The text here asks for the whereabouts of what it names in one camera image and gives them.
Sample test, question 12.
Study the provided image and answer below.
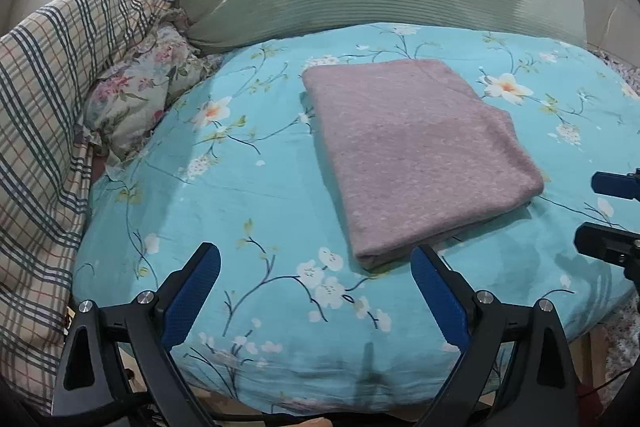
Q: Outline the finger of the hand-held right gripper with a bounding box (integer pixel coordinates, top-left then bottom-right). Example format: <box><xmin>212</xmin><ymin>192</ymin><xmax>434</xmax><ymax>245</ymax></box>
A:
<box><xmin>574</xmin><ymin>222</ymin><xmax>640</xmax><ymax>269</ymax></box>
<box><xmin>591</xmin><ymin>168</ymin><xmax>640</xmax><ymax>200</ymax></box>

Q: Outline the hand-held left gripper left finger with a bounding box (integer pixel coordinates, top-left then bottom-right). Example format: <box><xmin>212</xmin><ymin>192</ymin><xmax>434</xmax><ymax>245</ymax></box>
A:
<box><xmin>50</xmin><ymin>242</ymin><xmax>222</xmax><ymax>427</ymax></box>

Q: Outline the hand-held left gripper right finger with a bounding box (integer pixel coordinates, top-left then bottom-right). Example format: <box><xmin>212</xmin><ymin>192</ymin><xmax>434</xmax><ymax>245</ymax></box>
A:
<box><xmin>410</xmin><ymin>244</ymin><xmax>586</xmax><ymax>427</ymax></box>

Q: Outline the blue floral bedsheet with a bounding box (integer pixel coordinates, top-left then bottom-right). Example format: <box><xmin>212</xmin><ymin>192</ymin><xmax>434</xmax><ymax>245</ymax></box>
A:
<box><xmin>70</xmin><ymin>22</ymin><xmax>640</xmax><ymax>416</ymax></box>

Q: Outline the beige plaid blanket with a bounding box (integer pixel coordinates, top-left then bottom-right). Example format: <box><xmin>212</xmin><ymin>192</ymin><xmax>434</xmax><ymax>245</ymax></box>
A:
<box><xmin>0</xmin><ymin>0</ymin><xmax>229</xmax><ymax>418</ymax></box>

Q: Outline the mauve towel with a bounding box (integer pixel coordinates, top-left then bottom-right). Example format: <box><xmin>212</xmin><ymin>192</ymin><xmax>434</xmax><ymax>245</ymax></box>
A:
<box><xmin>301</xmin><ymin>59</ymin><xmax>545</xmax><ymax>271</ymax></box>

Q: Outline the small floral pillow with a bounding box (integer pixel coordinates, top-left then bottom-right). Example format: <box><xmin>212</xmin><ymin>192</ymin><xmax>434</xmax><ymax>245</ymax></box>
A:
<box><xmin>82</xmin><ymin>24</ymin><xmax>222</xmax><ymax>166</ymax></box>

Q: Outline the floral mattress cover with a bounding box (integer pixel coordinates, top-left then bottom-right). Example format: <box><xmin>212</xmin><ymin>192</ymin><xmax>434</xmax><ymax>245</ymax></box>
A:
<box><xmin>590</xmin><ymin>49</ymin><xmax>640</xmax><ymax>388</ymax></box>

